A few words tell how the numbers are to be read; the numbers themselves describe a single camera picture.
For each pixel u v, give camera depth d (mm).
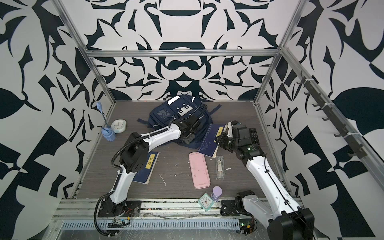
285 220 376
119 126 1022
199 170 841
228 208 743
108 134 935
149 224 713
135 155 539
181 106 1122
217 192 716
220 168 855
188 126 703
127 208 728
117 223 729
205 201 747
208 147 799
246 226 712
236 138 588
